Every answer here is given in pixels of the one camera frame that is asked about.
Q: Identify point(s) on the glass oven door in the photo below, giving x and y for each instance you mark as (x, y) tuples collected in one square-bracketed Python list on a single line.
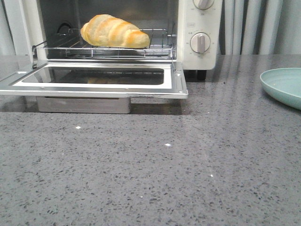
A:
[(98, 80)]

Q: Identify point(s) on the golden bread roll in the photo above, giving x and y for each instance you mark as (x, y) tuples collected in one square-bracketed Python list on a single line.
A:
[(107, 31)]

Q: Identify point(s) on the lower oven knob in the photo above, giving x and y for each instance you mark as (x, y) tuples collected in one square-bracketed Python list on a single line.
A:
[(200, 43)]

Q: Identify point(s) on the oven knob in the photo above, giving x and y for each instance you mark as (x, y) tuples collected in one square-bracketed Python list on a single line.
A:
[(200, 43), (203, 4)]

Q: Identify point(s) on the white Toshiba toaster oven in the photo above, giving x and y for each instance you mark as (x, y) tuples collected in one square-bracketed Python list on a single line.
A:
[(45, 18)]

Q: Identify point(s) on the upper oven knob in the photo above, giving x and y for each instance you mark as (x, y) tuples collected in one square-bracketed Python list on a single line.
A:
[(203, 4)]

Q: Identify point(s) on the light green plate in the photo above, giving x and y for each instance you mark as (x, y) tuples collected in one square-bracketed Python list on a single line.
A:
[(284, 85)]

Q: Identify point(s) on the metal oven wire rack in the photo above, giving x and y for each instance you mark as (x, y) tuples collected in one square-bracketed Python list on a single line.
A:
[(71, 45)]

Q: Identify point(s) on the silver oven door handle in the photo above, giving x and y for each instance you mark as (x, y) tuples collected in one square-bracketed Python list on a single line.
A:
[(83, 105)]

